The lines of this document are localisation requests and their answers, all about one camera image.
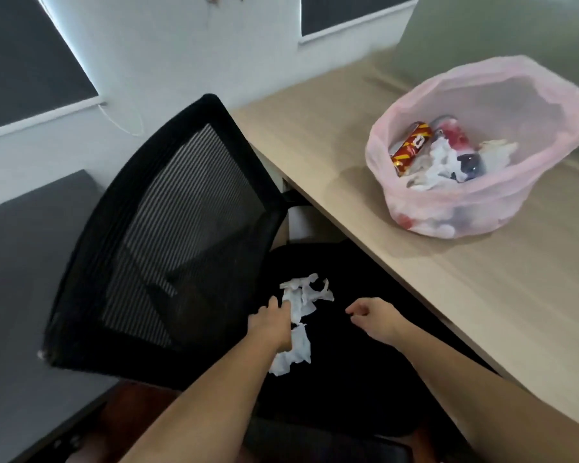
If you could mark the person's left forearm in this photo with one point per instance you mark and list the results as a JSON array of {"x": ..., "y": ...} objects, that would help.
[{"x": 207, "y": 405}]

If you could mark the white tissue paper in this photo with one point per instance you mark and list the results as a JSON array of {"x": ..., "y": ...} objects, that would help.
[{"x": 299, "y": 327}]

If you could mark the pink plastic trash bag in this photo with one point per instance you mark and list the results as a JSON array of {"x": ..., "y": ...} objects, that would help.
[{"x": 477, "y": 149}]

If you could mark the dark window blind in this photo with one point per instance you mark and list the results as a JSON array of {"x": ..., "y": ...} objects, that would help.
[
  {"x": 24, "y": 57},
  {"x": 347, "y": 11}
]

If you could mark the person's right fingers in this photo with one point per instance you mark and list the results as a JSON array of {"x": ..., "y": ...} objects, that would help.
[{"x": 357, "y": 311}]

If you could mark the person's right hand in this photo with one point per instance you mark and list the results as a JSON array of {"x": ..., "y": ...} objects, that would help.
[{"x": 377, "y": 319}]

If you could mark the grey desk partition panel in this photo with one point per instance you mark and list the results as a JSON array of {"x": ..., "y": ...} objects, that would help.
[{"x": 502, "y": 33}]

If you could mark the dark blue plastic cup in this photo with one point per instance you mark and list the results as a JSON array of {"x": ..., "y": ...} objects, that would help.
[{"x": 472, "y": 166}]

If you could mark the person's left fingers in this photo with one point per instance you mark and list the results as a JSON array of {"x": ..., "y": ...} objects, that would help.
[{"x": 276, "y": 306}]

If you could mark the person's left hand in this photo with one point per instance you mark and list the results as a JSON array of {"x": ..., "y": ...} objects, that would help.
[{"x": 271, "y": 325}]

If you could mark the red white drink can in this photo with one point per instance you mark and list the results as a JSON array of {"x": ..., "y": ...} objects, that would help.
[{"x": 451, "y": 132}]

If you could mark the red yellow striped snack wrapper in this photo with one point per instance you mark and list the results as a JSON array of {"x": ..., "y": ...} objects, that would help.
[{"x": 410, "y": 147}]

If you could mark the black mesh office chair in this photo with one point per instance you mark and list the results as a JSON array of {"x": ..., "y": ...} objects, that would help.
[{"x": 183, "y": 265}]

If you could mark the person's right forearm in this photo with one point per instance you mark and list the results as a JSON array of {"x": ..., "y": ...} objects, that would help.
[{"x": 487, "y": 395}]

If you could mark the crumpled white tissue in bag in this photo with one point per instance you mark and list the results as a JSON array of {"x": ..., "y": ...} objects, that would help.
[{"x": 439, "y": 166}]

